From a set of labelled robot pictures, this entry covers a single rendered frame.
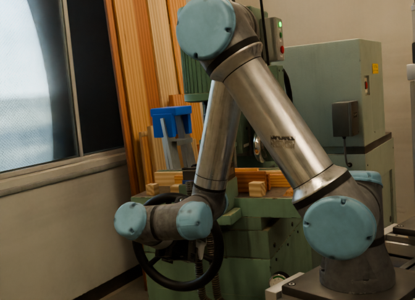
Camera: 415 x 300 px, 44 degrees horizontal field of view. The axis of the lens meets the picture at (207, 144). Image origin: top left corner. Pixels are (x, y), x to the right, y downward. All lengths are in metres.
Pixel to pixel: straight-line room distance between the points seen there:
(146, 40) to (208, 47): 2.57
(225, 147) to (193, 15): 0.31
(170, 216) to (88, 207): 2.14
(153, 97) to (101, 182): 0.67
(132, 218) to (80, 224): 2.07
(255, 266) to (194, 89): 0.59
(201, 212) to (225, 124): 0.20
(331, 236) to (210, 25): 0.42
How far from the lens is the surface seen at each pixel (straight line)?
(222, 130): 1.08
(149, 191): 1.71
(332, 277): 1.07
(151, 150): 3.14
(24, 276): 2.89
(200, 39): 0.92
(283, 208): 1.52
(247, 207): 1.55
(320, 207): 0.88
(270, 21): 1.94
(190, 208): 1.02
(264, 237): 1.56
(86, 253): 3.18
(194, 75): 1.65
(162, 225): 1.04
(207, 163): 1.10
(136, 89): 3.25
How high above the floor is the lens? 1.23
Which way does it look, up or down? 6 degrees down
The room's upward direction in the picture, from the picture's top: 5 degrees counter-clockwise
